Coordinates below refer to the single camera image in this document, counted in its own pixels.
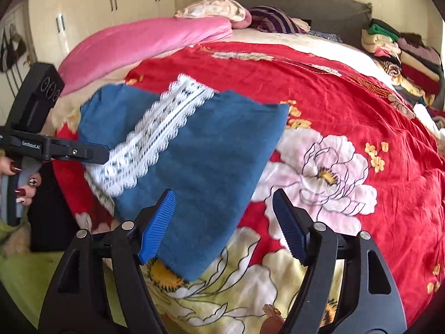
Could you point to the purple striped cloth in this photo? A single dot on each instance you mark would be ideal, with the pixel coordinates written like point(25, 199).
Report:
point(274, 19)

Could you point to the blue pants with white lace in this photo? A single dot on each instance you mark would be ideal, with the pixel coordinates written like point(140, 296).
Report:
point(208, 153)

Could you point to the blue patterned cloth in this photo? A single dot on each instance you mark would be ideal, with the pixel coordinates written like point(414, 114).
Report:
point(325, 36)

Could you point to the person's right hand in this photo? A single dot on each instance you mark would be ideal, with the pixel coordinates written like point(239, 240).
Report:
point(273, 320)

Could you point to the pile of folded clothes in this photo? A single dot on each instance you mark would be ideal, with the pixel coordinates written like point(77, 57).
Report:
point(410, 55)

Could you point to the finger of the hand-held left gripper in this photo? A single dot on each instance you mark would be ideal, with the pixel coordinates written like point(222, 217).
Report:
point(83, 153)

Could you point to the red floral bedspread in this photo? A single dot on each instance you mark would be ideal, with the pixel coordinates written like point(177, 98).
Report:
point(347, 111)

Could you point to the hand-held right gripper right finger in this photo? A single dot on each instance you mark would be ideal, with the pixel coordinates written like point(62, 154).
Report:
point(290, 228)

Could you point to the white and red crumpled garment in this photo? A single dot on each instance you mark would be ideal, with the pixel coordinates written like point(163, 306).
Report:
point(429, 120)

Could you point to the pink plush slipper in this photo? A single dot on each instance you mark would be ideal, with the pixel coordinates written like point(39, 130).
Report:
point(15, 241)

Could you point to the person's left hand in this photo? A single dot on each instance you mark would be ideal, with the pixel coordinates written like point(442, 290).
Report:
point(29, 188)

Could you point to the pink quilt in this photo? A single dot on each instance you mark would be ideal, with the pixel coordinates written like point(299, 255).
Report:
point(139, 45)

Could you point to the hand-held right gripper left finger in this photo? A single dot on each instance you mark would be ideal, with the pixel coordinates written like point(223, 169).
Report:
point(158, 231)

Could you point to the floral pink pillow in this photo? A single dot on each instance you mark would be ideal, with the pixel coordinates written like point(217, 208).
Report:
point(215, 10)

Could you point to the grey padded headboard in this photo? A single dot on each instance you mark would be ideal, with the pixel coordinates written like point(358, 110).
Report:
point(313, 3)

